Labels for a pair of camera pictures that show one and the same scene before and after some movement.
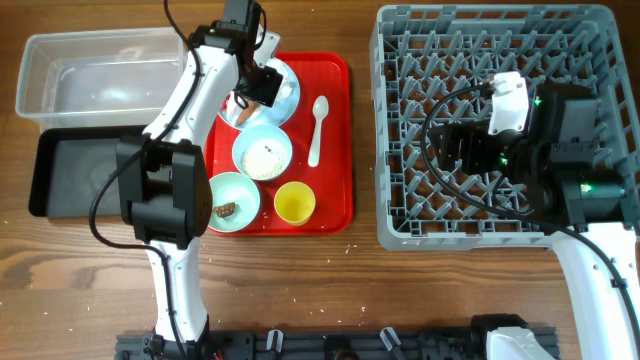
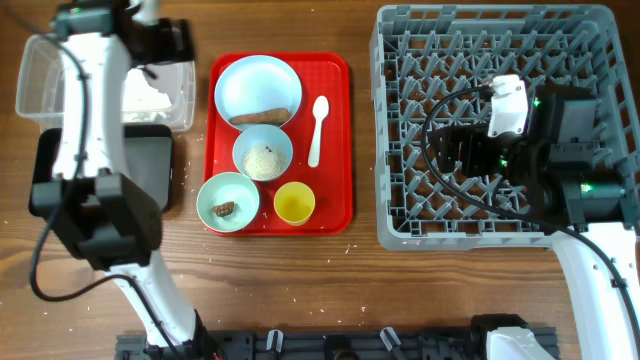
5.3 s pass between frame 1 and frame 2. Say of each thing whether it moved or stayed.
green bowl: stayed
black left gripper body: moved
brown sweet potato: moved
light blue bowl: stayed
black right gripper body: stayed
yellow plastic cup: stayed
